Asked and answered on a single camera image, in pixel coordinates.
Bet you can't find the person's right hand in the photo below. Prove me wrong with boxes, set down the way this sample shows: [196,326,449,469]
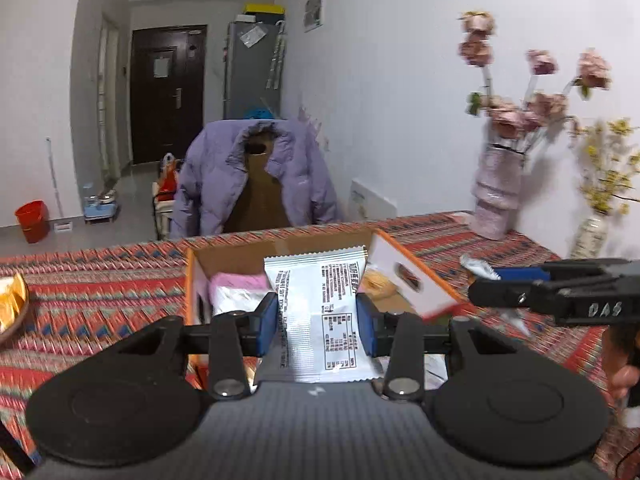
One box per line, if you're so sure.
[601,325,639,401]

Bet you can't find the pink packet in box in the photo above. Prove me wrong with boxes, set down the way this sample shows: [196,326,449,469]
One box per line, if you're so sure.
[208,273,271,315]

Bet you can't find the white speckled vase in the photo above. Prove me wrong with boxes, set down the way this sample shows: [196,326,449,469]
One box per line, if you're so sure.
[570,210,608,259]

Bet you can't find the orange cardboard box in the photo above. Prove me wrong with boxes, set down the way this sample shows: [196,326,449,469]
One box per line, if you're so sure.
[186,226,463,324]

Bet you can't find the yellow dried flowers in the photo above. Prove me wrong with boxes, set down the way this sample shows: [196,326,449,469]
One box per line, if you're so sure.
[572,117,639,216]

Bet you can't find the pink ribbed vase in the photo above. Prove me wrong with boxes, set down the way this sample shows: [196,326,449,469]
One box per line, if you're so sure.
[470,144,524,240]

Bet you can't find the brown chair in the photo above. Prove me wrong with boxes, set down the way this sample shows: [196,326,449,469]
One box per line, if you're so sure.
[224,131,290,233]

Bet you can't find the colourful patterned tablecloth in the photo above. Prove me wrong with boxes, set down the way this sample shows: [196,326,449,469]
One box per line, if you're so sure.
[0,211,640,480]

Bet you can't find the red bag on floor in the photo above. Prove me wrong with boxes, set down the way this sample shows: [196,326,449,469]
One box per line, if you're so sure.
[155,153,179,202]

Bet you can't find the purple puffer jacket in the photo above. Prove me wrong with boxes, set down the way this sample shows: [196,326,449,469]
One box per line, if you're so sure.
[170,119,342,240]

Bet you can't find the pink dried roses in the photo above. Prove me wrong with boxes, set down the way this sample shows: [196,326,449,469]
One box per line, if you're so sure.
[456,8,613,155]

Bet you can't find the plate of orange peels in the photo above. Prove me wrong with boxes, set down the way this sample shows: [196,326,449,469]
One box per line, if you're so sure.
[0,273,29,344]

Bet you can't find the red bucket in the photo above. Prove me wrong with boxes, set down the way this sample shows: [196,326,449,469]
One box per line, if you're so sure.
[14,200,50,244]

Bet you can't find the dark entrance door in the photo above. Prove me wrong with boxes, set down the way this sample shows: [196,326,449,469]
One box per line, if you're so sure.
[129,25,207,165]

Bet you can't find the grey refrigerator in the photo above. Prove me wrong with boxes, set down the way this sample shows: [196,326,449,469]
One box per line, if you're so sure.
[222,20,286,119]

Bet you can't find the wall electrical panel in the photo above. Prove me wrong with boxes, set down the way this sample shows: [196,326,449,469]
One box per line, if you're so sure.
[304,0,324,32]

